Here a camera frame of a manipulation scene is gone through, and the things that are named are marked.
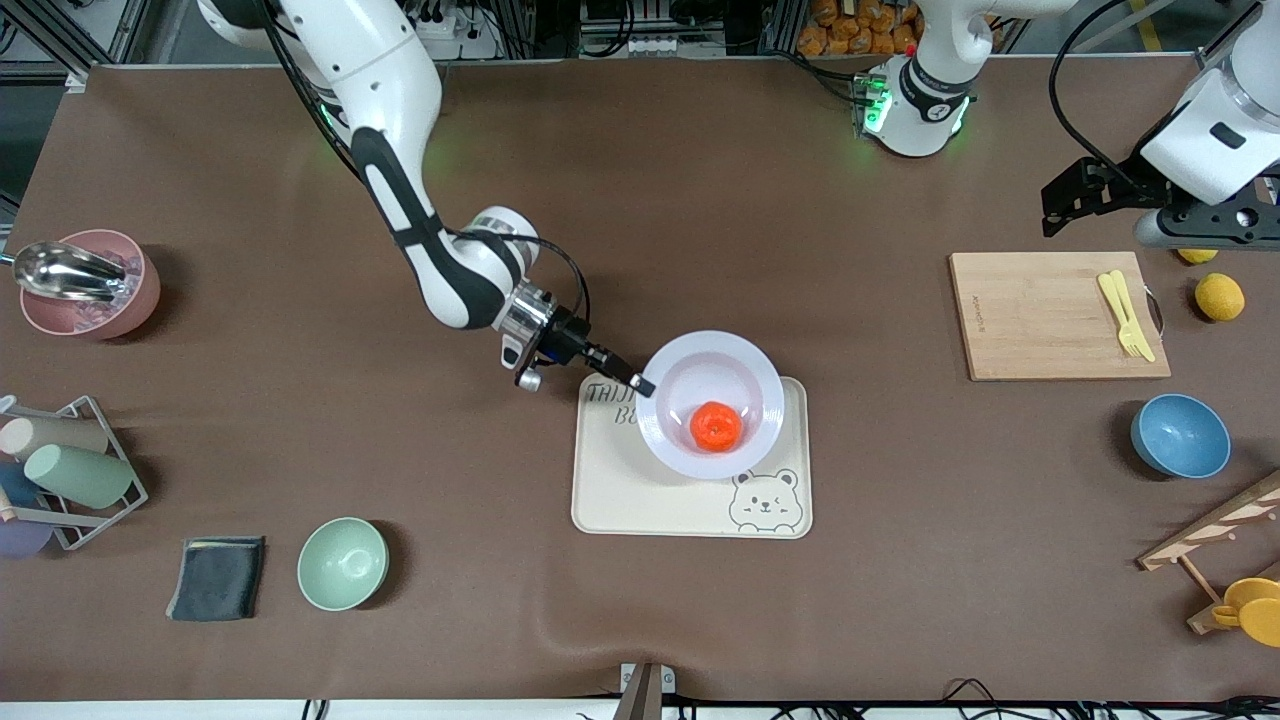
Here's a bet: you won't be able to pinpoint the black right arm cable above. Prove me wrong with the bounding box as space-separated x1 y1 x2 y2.
445 228 593 346

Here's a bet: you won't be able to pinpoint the cream bear print tray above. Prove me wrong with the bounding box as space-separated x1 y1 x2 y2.
571 374 814 540

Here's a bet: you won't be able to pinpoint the pale lavender round plate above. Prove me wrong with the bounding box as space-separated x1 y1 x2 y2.
635 330 786 480

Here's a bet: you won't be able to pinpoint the brown table mat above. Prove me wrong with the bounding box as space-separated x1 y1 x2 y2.
0 55 1280 703

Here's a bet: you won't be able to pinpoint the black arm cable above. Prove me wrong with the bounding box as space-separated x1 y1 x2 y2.
445 228 593 346
1047 0 1153 187

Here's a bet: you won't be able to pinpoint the metal table edge bracket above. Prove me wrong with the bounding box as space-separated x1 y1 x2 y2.
618 661 677 720

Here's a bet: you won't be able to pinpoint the yellow plastic knife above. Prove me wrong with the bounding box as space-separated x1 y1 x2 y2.
1110 270 1157 364

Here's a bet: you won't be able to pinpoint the pile of orange snacks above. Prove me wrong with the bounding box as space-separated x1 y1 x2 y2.
797 0 926 58

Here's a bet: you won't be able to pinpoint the silver metal scoop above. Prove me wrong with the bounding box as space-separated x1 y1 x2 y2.
12 241 129 303

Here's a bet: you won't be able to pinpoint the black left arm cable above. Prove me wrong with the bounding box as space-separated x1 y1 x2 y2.
1047 0 1153 187

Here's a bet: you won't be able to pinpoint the green cup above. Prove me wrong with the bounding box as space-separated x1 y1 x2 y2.
24 443 136 509

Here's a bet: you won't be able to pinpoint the black floor cables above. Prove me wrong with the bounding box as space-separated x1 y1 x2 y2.
940 678 1280 720

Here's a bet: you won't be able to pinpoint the wooden cutting board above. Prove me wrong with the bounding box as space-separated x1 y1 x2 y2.
948 251 1172 383

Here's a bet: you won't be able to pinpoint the dark grey folded cloth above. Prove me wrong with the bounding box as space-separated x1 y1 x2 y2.
166 536 267 623

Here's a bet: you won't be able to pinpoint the blue cup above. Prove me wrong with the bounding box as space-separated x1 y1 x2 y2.
0 462 41 509

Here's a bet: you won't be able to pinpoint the purple cup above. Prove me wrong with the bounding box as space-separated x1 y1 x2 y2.
0 518 56 559

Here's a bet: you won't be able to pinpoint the pink bowl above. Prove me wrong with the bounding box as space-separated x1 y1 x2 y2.
20 229 161 341

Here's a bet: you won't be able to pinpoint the blue bowl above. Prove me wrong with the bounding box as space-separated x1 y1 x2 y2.
1130 393 1232 480

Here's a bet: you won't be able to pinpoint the wooden mug rack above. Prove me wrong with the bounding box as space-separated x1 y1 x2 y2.
1137 470 1280 636

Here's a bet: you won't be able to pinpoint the grey metal cup rack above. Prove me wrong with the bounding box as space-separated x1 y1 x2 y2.
0 395 150 552

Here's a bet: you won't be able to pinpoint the mint green bowl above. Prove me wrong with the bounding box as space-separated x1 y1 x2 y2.
297 516 390 612

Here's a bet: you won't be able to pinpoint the yellow plastic fork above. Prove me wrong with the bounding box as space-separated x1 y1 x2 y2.
1098 272 1146 359

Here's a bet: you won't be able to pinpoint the orange mandarin fruit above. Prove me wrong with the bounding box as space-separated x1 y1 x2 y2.
690 401 743 453

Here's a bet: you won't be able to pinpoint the beige cup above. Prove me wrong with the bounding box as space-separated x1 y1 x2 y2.
0 415 109 462

